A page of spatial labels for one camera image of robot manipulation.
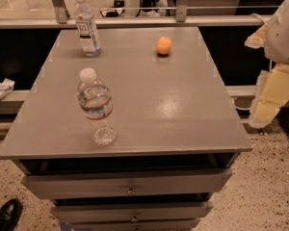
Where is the grey drawer cabinet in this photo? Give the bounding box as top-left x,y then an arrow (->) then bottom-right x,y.
0,26 -> 253,231

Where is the black leather shoe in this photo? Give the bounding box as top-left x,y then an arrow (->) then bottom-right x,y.
0,198 -> 22,231

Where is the orange fruit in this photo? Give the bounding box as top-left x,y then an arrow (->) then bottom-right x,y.
156,37 -> 172,55

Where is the top grey drawer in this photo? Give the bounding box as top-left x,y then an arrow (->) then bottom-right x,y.
22,168 -> 232,199

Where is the white crumpled packet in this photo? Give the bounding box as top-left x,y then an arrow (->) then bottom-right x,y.
0,78 -> 14,100

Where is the bottom grey drawer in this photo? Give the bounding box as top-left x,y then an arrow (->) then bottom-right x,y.
72,218 -> 199,231

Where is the red label water bottle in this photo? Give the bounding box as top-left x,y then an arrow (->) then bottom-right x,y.
77,67 -> 118,146

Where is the white cable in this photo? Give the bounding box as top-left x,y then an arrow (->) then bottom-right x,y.
250,13 -> 268,25

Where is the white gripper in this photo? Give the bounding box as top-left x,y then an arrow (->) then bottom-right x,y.
245,0 -> 289,128

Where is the middle grey drawer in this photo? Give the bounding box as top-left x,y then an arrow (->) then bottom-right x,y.
51,202 -> 213,223

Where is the blue label plastic bottle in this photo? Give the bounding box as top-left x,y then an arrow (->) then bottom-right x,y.
74,0 -> 101,57

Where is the grey drawer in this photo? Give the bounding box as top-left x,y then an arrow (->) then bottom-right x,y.
51,202 -> 213,223
72,218 -> 199,231
22,168 -> 232,199

